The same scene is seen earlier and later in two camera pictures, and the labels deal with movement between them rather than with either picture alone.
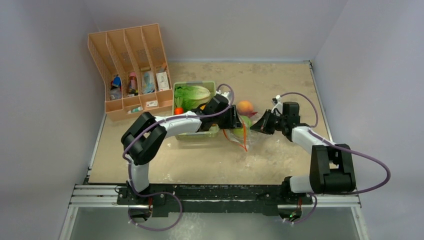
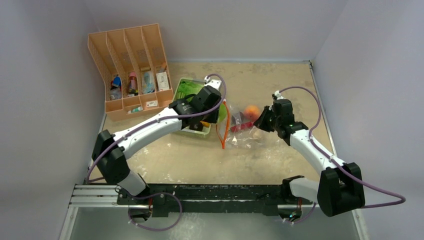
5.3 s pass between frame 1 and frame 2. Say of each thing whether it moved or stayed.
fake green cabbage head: moved
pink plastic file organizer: stayed
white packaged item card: stayed
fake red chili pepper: moved
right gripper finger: stayed
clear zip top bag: moved
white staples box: stayed
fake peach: moved
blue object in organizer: stayed
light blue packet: stayed
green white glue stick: stayed
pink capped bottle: stayed
